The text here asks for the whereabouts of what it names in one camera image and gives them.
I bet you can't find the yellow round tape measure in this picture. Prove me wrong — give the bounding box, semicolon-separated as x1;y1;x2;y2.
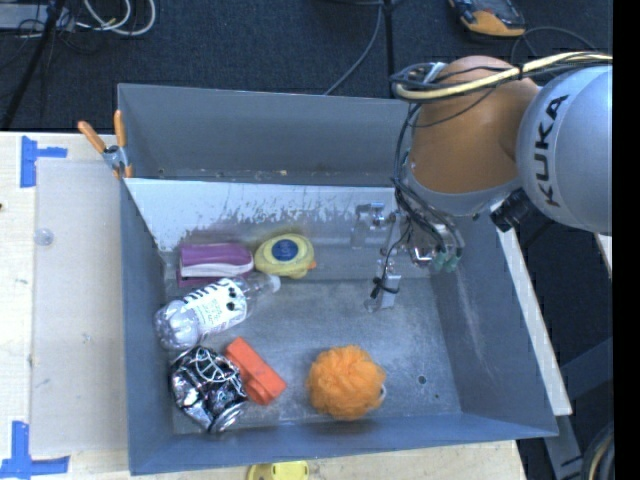
253;233;318;281

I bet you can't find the grey metal bin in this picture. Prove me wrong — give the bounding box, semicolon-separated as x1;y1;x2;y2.
116;83;561;476

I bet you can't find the orange fluffy bath pouf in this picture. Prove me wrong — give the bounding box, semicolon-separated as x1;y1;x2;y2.
305;344;388;423

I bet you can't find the orange flat block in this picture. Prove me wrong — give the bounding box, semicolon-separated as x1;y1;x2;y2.
222;337;288;407

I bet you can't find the clear plastic bottle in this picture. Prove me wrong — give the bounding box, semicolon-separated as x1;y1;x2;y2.
152;272;283;352

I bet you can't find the pale wood flat board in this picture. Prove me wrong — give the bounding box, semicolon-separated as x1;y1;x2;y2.
28;156;130;462

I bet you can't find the black cylinder on white bracket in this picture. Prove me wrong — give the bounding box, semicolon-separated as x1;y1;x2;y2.
489;189;535;233

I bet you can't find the crushed black and silver can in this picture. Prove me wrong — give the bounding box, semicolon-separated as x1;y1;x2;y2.
168;345;250;435

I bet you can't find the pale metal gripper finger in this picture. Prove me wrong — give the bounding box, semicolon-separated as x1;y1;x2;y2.
350;202;389;249
364;259;403;315

